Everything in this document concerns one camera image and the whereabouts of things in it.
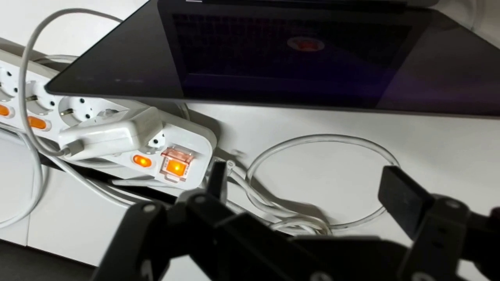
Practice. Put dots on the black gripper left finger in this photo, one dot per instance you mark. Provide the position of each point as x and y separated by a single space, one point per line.
157 239

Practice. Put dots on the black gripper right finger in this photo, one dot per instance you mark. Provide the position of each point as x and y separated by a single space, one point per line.
411 200

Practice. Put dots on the silver laptop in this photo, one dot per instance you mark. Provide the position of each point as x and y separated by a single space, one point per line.
291 56

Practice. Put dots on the white power strip orange switches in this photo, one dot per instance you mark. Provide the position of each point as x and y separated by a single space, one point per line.
188 134

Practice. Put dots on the white charger adapter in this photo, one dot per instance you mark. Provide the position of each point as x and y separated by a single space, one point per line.
104 137

